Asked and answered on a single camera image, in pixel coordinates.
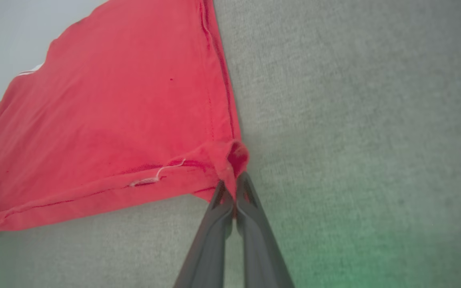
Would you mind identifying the red garment with white stripes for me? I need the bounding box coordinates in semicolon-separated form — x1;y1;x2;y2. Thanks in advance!
0;0;250;235

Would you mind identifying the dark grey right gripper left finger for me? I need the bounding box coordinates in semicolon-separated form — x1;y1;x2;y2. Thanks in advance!
173;180;235;288

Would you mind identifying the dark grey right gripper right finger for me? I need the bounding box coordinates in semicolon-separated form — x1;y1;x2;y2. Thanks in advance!
235;172;296;288

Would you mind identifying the grey fabric sofa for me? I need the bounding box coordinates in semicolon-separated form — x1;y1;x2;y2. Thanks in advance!
0;0;461;288

